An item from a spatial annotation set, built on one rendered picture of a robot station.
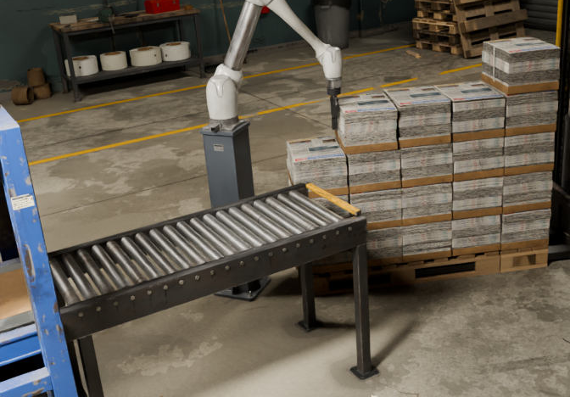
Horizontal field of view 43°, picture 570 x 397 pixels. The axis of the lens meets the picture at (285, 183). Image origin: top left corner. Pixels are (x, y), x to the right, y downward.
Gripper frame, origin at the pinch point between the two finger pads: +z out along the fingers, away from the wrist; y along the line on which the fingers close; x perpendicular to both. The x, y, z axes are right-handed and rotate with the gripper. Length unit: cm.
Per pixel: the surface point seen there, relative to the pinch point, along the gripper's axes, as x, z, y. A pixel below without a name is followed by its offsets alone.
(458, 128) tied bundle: -64, 3, -18
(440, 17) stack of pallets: -262, 40, 599
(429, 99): -50, -12, -12
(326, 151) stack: 6.6, 13.0, -8.3
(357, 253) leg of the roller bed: 9, 32, -96
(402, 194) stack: -33, 38, -19
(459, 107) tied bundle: -64, -9, -19
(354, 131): -7.4, 0.2, -18.2
